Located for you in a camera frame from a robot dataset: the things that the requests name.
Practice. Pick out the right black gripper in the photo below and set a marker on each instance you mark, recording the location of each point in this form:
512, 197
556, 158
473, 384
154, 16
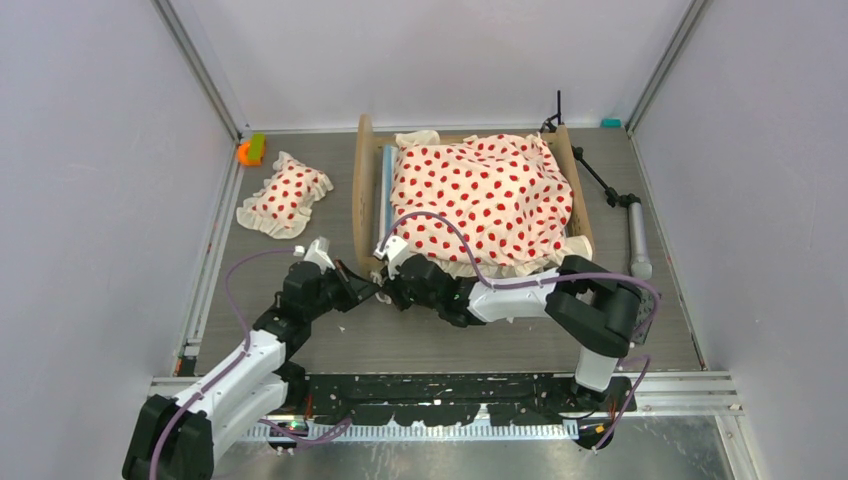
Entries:
391, 285

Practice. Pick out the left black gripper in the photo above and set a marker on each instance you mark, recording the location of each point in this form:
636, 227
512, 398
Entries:
354, 288

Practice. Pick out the strawberry print small pillow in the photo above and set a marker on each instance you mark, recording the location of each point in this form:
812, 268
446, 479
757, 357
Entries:
283, 207

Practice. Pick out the strawberry print ruffled blanket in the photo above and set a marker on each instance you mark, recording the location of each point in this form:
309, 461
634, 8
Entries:
495, 204

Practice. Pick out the blue striped mattress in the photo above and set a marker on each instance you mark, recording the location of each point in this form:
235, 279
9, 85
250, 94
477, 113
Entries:
386, 214

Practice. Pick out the wooden pet bed frame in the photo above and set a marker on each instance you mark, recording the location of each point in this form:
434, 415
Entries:
367, 173

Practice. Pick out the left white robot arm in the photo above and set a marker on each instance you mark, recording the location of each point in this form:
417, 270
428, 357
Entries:
239, 378

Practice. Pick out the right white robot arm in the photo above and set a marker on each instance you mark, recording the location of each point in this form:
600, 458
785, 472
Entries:
597, 308

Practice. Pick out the orange green toy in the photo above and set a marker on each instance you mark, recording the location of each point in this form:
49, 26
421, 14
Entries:
251, 152

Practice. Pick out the black tripod stand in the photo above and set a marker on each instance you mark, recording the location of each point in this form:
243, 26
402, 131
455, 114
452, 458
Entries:
616, 195

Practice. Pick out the teal small block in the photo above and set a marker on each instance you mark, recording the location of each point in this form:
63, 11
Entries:
611, 123

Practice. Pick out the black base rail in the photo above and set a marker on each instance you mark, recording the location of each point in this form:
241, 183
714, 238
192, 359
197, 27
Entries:
417, 407

